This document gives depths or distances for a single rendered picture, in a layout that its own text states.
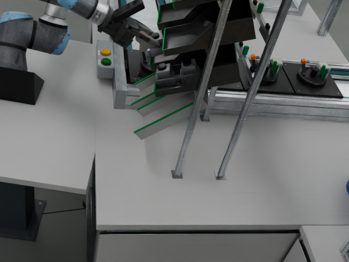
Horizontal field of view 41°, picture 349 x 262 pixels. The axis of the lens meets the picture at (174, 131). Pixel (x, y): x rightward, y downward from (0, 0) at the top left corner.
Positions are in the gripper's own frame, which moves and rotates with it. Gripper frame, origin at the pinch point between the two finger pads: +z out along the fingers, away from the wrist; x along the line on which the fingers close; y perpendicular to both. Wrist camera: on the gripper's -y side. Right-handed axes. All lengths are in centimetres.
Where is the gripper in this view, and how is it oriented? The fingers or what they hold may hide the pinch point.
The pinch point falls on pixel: (157, 39)
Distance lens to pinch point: 166.0
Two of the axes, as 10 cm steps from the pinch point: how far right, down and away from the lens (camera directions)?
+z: 8.0, 3.8, 4.7
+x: 1.5, 6.3, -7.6
